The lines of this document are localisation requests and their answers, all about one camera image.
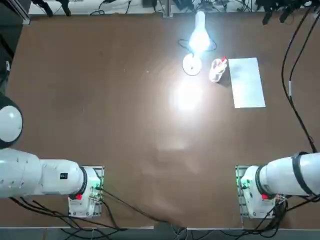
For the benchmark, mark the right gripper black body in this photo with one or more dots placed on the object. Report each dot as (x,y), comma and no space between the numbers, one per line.
(290,4)

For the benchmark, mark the white desk lamp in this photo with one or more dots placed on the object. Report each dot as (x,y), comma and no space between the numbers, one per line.
(192,65)

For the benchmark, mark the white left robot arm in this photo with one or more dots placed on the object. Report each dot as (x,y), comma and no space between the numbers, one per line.
(50,177)

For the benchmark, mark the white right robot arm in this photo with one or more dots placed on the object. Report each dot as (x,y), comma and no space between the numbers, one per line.
(280,175)

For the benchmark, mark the red marker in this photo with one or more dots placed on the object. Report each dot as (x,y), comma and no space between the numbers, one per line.
(223,60)

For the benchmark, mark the white paper sheet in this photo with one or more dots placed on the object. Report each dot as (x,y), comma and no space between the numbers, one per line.
(246,82)

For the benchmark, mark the clear pen cup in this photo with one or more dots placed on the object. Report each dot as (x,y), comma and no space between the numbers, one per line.
(216,73)

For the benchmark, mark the black power supply box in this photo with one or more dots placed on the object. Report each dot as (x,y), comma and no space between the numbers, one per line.
(149,3)

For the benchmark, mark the black power adapter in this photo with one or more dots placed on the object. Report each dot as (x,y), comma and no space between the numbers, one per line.
(181,3)

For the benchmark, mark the aluminium frame rail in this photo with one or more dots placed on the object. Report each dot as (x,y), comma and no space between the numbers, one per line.
(25,18)

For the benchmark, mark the aluminium frame post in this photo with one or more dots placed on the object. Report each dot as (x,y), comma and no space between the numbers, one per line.
(168,8)

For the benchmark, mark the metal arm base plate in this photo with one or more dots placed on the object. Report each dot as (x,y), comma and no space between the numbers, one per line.
(99,172)
(238,175)

